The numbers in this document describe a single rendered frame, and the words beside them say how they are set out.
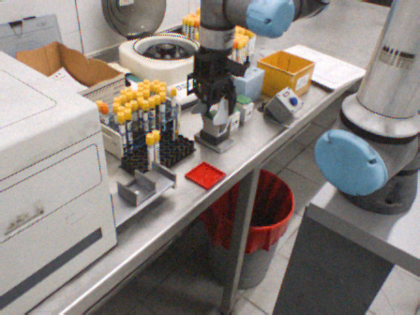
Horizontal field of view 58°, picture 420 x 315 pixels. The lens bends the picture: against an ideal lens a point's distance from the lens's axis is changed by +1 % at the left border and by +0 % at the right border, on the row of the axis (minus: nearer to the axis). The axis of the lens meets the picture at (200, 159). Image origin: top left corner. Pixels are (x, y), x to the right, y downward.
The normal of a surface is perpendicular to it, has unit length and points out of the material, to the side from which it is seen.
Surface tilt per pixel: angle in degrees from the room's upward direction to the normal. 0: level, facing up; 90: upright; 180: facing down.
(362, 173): 98
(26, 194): 90
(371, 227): 1
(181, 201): 0
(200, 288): 0
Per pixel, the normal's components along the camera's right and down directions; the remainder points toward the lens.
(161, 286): 0.05, -0.79
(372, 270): -0.64, 0.45
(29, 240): 0.77, 0.42
